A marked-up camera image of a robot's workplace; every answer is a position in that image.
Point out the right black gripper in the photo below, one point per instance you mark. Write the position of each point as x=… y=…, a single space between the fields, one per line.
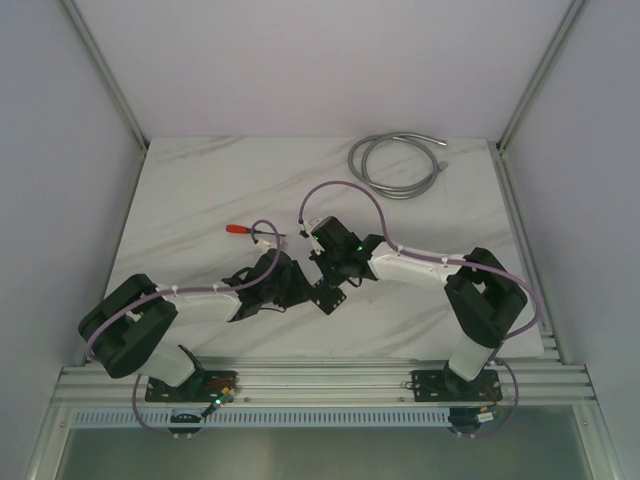
x=319 y=261

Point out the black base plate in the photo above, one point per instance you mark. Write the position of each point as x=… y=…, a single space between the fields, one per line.
x=206 y=386
x=442 y=386

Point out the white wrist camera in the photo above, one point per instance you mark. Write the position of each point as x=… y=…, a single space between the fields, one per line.
x=307 y=231
x=265 y=245

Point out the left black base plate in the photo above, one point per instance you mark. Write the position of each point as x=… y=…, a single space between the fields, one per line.
x=206 y=386

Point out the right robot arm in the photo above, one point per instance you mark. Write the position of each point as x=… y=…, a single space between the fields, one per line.
x=485 y=302

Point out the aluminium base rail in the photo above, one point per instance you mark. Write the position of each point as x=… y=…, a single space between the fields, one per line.
x=273 y=382

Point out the black fuse box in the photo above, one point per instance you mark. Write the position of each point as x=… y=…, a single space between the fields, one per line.
x=331 y=300

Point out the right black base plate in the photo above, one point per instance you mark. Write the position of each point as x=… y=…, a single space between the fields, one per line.
x=442 y=386

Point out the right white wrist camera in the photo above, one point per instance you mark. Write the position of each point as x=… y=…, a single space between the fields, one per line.
x=307 y=231

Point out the slotted grey cable duct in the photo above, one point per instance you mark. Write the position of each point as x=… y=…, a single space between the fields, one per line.
x=257 y=417

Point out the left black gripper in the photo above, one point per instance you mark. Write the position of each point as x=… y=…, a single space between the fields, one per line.
x=304 y=290

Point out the red handled screwdriver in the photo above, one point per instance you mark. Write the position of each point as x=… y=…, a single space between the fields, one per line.
x=244 y=230

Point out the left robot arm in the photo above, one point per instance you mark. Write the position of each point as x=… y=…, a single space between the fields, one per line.
x=124 y=332

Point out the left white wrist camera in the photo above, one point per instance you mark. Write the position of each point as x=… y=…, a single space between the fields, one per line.
x=265 y=245

